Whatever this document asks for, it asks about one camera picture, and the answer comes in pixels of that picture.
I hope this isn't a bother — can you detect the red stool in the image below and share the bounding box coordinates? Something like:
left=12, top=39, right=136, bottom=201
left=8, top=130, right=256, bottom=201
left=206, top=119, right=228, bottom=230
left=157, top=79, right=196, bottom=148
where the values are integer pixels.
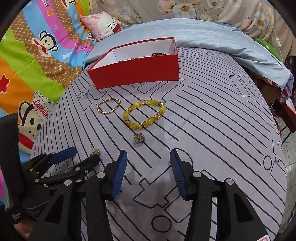
left=273, top=99, right=296, bottom=133

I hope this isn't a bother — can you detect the green round object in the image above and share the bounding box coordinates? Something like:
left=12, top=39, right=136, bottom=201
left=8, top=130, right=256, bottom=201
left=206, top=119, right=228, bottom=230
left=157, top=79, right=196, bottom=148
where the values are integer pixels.
left=256, top=39, right=282, bottom=61

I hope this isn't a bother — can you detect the pink cartoon pillow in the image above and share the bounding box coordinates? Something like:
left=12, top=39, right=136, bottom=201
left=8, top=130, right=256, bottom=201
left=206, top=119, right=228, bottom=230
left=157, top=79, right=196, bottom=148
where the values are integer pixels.
left=80, top=11, right=122, bottom=42

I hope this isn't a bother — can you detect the gold flower ring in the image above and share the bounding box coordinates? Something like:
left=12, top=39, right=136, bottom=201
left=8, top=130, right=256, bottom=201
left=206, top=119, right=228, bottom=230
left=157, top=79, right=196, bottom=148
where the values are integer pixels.
left=133, top=132, right=147, bottom=144

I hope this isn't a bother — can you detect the colourful monkey quilt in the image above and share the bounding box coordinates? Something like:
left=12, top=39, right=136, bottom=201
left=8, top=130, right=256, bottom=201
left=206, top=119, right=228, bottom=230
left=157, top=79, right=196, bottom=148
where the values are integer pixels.
left=1, top=1, right=94, bottom=162

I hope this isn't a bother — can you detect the red cardboard box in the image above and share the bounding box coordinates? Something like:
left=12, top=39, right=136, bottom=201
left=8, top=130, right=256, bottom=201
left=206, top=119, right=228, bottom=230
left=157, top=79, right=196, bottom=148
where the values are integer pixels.
left=87, top=37, right=179, bottom=89

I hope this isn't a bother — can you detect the white charging cable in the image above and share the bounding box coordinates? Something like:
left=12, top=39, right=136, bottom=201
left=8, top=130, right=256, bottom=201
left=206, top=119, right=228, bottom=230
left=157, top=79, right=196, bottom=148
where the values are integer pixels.
left=272, top=25, right=284, bottom=61

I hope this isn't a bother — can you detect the light blue blanket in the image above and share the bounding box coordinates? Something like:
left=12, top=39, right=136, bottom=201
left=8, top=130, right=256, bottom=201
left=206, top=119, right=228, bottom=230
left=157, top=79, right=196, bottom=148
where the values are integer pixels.
left=85, top=18, right=294, bottom=89

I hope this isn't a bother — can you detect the grey striped bed sheet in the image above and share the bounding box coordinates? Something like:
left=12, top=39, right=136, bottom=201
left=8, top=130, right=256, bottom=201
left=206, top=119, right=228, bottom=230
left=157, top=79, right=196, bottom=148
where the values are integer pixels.
left=31, top=48, right=287, bottom=240

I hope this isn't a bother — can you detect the thin gold bead bracelet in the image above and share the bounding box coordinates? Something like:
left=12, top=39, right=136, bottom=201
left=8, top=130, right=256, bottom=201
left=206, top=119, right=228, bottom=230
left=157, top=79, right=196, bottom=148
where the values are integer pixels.
left=96, top=98, right=122, bottom=115

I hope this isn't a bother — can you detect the yellow crystal bead bracelet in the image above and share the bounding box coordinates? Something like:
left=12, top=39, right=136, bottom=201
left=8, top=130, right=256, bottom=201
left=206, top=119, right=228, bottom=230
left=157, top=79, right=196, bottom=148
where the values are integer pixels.
left=122, top=99, right=167, bottom=130

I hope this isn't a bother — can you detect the grey floral duvet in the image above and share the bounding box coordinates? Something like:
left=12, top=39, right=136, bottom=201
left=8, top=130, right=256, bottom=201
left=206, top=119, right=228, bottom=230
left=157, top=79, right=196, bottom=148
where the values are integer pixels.
left=89, top=0, right=275, bottom=40

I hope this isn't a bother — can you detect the person's left hand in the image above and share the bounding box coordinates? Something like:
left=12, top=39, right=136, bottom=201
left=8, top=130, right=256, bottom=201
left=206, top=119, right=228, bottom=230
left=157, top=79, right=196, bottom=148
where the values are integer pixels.
left=14, top=218, right=35, bottom=240

